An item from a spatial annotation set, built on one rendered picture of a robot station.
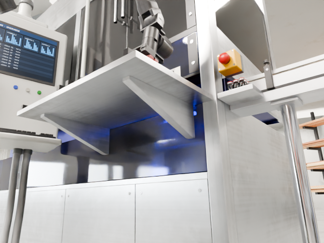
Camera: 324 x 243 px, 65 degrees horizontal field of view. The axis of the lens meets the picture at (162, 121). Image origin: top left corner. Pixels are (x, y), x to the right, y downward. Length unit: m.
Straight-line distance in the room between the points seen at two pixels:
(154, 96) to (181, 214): 0.44
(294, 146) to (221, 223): 0.36
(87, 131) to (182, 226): 0.60
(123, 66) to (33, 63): 1.02
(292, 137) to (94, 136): 0.84
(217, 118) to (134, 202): 0.50
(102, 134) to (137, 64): 0.65
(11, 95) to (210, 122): 1.08
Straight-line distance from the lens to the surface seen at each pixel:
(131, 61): 0.68
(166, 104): 0.85
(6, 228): 1.60
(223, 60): 0.95
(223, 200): 0.89
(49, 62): 1.71
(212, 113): 0.94
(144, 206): 1.09
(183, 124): 0.91
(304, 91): 0.97
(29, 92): 1.60
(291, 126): 0.99
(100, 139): 1.27
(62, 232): 1.57
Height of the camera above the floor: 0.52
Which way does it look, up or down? 17 degrees up
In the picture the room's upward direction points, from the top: 1 degrees counter-clockwise
